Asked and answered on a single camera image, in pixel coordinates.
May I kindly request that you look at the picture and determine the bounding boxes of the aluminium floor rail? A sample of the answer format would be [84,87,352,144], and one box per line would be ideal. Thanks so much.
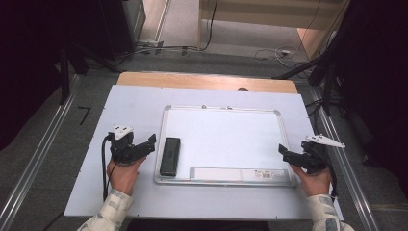
[308,86,382,231]
[0,74,83,231]

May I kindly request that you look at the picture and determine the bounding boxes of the black hanging cable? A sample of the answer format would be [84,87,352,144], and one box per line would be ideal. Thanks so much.
[197,0,219,52]

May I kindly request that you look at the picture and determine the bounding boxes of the grey power strip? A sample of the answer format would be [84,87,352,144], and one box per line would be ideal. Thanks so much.
[137,38,166,50]

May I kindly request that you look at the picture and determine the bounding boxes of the wooden table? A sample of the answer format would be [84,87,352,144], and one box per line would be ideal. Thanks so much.
[116,70,299,95]

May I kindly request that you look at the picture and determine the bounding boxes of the large white cover board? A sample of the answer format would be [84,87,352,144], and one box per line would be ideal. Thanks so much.
[64,84,344,221]

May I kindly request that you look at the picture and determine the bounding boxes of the person's right hand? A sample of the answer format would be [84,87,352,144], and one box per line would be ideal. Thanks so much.
[290,164,333,198]

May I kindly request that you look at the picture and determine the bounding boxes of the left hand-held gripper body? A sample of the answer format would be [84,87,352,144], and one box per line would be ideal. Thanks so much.
[108,124,138,166]

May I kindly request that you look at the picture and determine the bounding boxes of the person's left hand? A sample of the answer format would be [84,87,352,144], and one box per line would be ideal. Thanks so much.
[106,156,147,197]

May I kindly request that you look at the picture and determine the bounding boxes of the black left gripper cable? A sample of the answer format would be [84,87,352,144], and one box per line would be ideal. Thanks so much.
[101,134,115,202]

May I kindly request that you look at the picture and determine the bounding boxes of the black cabinet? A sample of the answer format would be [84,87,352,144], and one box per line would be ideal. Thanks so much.
[95,0,147,61]

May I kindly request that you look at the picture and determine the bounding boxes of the white whiteboard with metal frame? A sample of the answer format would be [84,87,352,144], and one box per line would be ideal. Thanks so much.
[153,104,298,188]

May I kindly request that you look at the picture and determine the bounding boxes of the white cable bundle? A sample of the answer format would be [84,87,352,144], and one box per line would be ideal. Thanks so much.
[254,43,310,69]

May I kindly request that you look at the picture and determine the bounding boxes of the black whiteboard eraser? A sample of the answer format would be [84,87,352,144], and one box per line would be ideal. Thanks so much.
[159,137,182,178]

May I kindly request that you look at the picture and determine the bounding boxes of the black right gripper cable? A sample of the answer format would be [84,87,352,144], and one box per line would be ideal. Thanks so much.
[321,150,340,199]

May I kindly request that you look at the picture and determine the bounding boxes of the white label strip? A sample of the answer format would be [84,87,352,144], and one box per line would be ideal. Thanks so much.
[189,166,292,183]

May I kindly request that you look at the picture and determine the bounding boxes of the dark curtain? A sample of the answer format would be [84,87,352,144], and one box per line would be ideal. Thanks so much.
[0,0,104,152]
[330,0,408,196]

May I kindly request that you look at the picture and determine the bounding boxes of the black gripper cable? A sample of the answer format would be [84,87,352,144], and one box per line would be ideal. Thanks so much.
[101,134,115,202]
[321,150,340,199]

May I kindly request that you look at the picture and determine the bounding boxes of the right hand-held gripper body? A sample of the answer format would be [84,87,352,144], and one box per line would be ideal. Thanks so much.
[299,133,346,175]

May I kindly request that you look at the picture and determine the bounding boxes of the black metal stand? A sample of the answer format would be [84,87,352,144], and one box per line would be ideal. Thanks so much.
[271,28,347,117]
[58,38,123,106]

